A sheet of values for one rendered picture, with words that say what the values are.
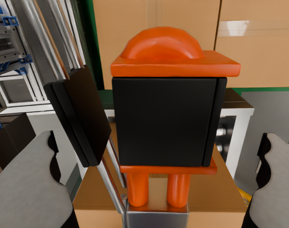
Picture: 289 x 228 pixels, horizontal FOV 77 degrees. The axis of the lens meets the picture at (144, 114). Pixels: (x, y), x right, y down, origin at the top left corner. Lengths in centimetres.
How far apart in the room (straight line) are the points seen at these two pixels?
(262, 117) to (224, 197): 115
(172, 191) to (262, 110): 141
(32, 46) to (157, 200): 108
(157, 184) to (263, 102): 137
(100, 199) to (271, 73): 69
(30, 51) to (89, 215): 92
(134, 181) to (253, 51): 65
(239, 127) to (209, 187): 35
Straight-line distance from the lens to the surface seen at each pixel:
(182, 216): 21
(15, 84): 132
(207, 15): 69
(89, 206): 49
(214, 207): 48
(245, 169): 186
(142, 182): 18
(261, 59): 78
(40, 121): 164
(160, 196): 21
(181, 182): 18
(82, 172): 93
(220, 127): 84
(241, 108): 74
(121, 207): 19
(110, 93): 83
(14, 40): 104
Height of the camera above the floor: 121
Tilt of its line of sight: 62 degrees down
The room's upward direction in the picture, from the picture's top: 175 degrees counter-clockwise
